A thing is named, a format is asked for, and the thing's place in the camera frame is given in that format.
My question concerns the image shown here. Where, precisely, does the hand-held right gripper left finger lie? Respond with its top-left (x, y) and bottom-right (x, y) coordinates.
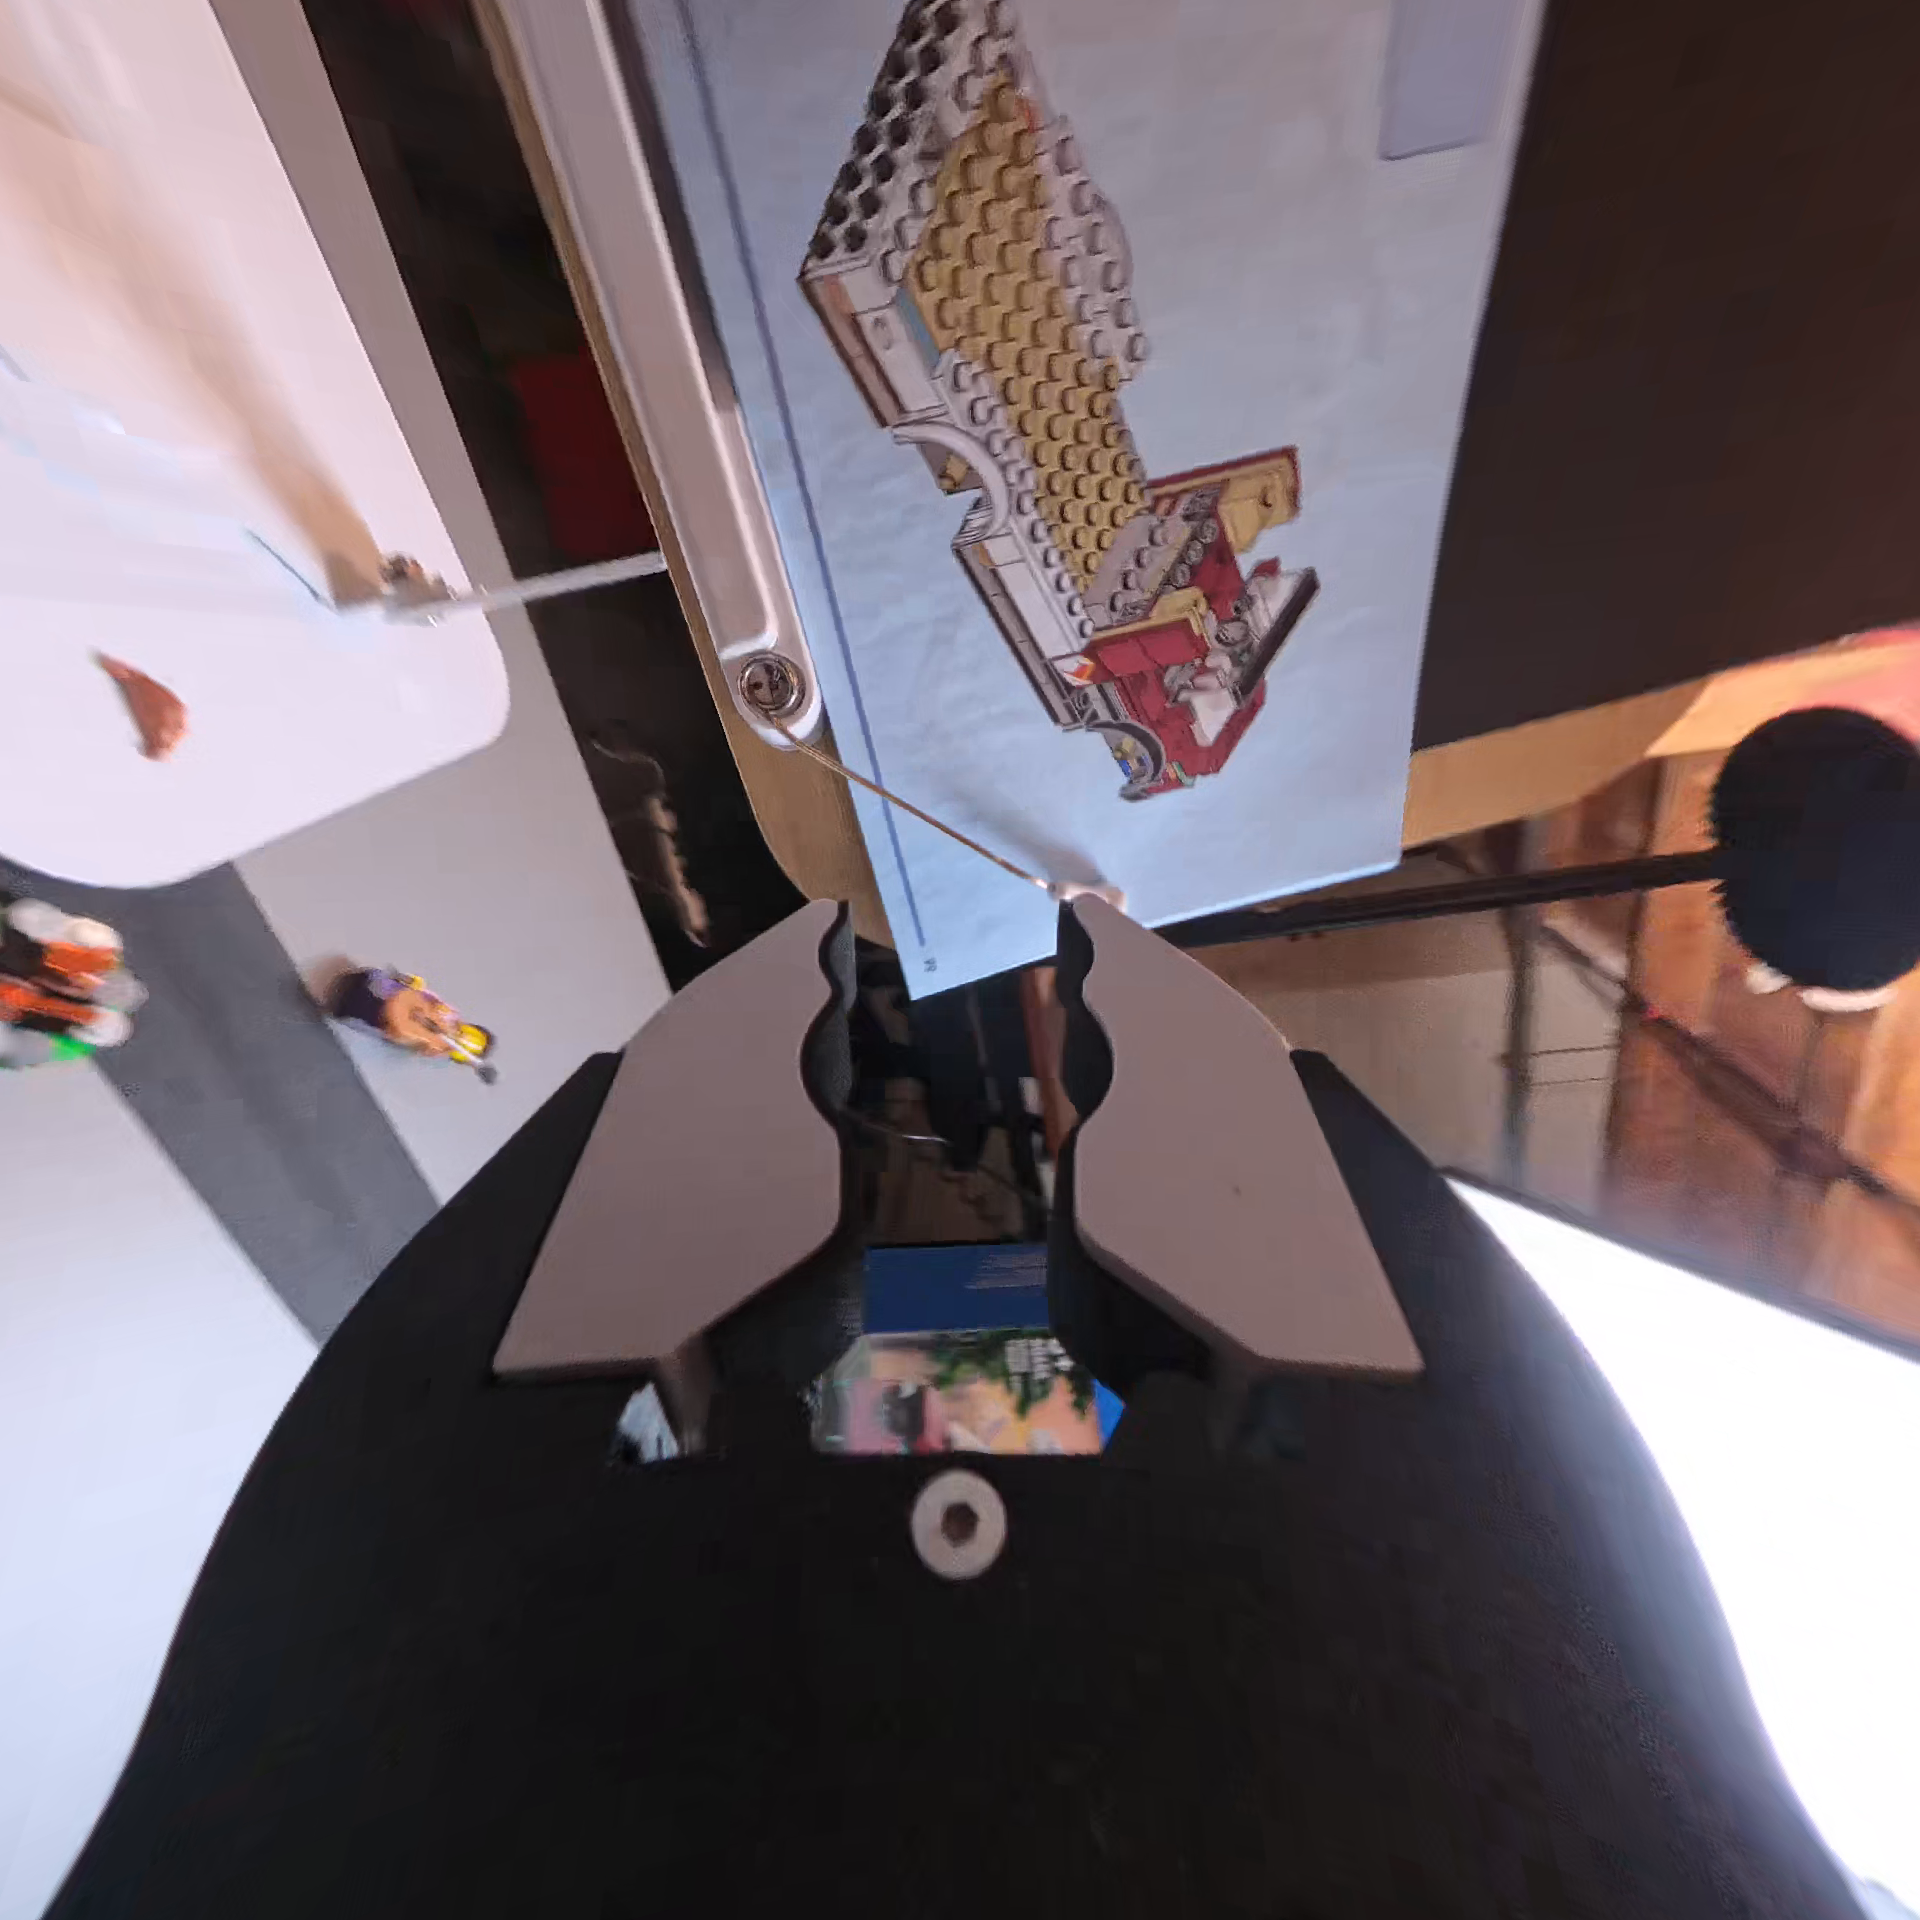
top-left (486, 899), bottom-right (862, 1453)

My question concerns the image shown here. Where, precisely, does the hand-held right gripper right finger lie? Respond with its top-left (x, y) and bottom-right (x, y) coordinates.
top-left (1048, 893), bottom-right (1425, 1380)

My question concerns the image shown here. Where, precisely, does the brick instruction booklet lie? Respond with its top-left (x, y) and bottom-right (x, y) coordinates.
top-left (623, 0), bottom-right (1549, 1004)

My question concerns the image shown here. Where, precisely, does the grey desk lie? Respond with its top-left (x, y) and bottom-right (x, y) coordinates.
top-left (0, 594), bottom-right (678, 1920)

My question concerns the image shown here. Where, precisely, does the blue toy box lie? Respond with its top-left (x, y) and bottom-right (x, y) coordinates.
top-left (809, 1242), bottom-right (1128, 1455)

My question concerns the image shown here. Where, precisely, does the purple toy minifigure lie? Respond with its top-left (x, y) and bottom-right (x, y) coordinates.
top-left (319, 966), bottom-right (500, 1085)

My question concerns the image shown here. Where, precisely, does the brown wooden table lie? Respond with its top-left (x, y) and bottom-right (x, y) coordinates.
top-left (1401, 623), bottom-right (1920, 858)

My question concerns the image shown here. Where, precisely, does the white stand base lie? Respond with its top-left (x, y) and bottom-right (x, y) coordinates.
top-left (0, 0), bottom-right (515, 890)

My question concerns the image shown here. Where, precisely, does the campfire brick build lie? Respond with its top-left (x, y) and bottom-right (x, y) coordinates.
top-left (0, 902), bottom-right (144, 1070)

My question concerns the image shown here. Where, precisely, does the black round microphone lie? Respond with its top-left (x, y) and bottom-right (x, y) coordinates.
top-left (1706, 705), bottom-right (1920, 995)

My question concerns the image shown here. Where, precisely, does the brown brick piece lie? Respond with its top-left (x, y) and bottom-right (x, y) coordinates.
top-left (92, 651), bottom-right (191, 761)

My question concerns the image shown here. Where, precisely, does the black table frame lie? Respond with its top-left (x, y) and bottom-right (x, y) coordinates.
top-left (1160, 842), bottom-right (1728, 952)

